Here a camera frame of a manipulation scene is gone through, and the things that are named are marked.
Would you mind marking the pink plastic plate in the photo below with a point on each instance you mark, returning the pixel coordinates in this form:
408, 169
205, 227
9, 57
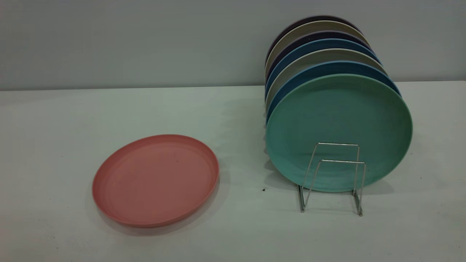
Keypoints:
156, 178

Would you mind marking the green plastic plate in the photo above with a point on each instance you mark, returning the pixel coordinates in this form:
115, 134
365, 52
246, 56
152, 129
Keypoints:
338, 116

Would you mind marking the blue plastic plate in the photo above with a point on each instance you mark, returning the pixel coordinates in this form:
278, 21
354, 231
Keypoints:
327, 68
316, 44

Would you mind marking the beige plastic plate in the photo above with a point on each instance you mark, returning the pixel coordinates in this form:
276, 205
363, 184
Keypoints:
316, 26
320, 55

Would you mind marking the dark purple plastic plate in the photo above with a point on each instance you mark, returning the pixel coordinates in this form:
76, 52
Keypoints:
320, 35
316, 17

